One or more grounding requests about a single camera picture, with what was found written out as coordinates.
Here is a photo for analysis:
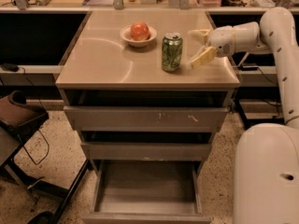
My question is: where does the black box on right ledge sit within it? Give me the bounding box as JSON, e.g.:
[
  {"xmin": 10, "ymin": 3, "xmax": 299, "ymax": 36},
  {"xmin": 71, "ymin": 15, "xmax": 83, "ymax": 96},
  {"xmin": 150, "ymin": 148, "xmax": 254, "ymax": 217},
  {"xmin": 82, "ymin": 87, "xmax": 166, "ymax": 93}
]
[{"xmin": 238, "ymin": 63, "xmax": 259, "ymax": 71}]

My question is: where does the red apple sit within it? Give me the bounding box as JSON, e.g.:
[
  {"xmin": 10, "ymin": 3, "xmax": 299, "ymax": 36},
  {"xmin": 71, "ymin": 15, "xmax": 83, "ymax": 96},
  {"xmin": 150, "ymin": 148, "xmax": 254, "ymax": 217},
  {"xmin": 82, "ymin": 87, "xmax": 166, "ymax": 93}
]
[{"xmin": 130, "ymin": 21, "xmax": 150, "ymax": 41}]

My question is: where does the white ceramic bowl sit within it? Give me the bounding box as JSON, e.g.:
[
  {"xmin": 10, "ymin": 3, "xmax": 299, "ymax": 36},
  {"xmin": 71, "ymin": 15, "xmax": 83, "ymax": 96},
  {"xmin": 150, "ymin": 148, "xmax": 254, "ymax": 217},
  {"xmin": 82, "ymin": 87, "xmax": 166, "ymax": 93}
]
[{"xmin": 120, "ymin": 25, "xmax": 157, "ymax": 48}]

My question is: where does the grey middle drawer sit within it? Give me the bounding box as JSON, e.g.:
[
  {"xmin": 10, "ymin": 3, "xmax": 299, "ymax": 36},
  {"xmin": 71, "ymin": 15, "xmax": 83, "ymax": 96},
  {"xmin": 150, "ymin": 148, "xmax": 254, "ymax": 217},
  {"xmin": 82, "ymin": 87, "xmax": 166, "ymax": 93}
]
[{"xmin": 81, "ymin": 142, "xmax": 211, "ymax": 161}]

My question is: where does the grey top drawer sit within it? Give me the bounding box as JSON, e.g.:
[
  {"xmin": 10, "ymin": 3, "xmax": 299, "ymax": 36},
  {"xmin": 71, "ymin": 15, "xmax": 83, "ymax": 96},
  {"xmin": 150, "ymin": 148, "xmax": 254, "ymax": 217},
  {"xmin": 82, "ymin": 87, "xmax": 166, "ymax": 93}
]
[{"xmin": 64, "ymin": 106, "xmax": 227, "ymax": 133}]

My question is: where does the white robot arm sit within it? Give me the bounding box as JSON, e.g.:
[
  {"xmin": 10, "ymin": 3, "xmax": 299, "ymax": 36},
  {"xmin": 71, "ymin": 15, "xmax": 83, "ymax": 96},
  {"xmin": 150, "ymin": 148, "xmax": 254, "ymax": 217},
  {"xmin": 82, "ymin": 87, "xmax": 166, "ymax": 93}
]
[{"xmin": 189, "ymin": 7, "xmax": 299, "ymax": 224}]

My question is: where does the green soda can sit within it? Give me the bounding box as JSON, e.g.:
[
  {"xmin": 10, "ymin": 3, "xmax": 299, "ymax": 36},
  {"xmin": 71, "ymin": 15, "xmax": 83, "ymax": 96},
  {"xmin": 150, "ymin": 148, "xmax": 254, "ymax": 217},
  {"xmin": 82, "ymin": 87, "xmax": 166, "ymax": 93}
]
[{"xmin": 162, "ymin": 33, "xmax": 183, "ymax": 72}]

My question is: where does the grey open bottom drawer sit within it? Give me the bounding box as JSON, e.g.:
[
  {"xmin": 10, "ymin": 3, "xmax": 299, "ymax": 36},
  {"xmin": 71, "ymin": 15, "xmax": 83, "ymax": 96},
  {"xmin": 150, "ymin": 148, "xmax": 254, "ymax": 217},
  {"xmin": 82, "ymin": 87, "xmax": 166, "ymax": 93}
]
[{"xmin": 82, "ymin": 161, "xmax": 211, "ymax": 224}]

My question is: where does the black table leg frame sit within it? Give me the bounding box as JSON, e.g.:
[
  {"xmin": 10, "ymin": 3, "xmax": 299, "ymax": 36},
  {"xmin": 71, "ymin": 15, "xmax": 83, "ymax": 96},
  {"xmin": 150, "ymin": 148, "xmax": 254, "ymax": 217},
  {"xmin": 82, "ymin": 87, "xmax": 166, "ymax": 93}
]
[{"xmin": 235, "ymin": 100, "xmax": 284, "ymax": 130}]

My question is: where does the dark office chair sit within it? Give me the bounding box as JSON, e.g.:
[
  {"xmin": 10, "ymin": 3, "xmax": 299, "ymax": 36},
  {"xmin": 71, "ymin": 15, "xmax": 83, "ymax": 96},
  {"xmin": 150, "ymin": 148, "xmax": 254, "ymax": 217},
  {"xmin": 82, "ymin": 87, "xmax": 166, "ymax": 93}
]
[{"xmin": 0, "ymin": 91, "xmax": 89, "ymax": 224}]

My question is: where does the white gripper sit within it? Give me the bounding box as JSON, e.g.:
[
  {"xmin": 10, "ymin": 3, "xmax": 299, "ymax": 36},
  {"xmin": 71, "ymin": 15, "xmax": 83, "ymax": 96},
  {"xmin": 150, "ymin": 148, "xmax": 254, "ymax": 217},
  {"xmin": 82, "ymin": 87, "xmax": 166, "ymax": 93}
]
[{"xmin": 188, "ymin": 21, "xmax": 260, "ymax": 68}]

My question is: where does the black power adapter left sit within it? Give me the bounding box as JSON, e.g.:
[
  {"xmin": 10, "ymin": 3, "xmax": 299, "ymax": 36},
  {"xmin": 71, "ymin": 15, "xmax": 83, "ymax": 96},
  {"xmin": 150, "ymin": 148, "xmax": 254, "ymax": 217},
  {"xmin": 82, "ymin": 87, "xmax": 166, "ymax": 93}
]
[{"xmin": 1, "ymin": 63, "xmax": 19, "ymax": 72}]

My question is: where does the black cable loop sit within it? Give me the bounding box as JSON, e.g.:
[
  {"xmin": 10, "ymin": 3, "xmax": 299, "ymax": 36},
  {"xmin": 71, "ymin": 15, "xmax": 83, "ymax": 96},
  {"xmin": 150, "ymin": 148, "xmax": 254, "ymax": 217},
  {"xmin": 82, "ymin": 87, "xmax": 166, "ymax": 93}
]
[{"xmin": 18, "ymin": 67, "xmax": 50, "ymax": 166}]

